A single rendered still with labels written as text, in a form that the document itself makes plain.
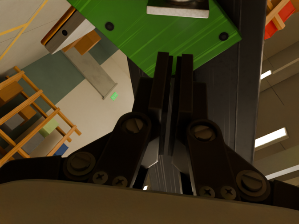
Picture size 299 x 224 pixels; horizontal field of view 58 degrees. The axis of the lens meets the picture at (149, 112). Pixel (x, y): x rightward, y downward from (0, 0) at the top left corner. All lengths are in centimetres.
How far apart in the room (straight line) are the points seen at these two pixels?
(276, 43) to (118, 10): 958
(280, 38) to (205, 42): 951
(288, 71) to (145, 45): 768
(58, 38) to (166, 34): 24
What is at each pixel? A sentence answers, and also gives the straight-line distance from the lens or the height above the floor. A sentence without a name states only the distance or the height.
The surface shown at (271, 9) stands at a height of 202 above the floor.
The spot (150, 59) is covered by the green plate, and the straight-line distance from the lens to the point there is 33.
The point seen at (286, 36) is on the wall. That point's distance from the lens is 982.
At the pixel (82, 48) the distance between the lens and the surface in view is 727.
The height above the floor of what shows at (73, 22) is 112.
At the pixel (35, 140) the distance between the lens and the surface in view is 635.
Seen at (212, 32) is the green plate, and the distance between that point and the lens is 31.
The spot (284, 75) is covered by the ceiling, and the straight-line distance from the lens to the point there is 798.
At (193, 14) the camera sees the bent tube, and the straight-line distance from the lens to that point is 25.
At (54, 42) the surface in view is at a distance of 51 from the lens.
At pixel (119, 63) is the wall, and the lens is 1084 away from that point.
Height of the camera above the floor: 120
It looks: 14 degrees up
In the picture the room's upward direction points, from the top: 139 degrees clockwise
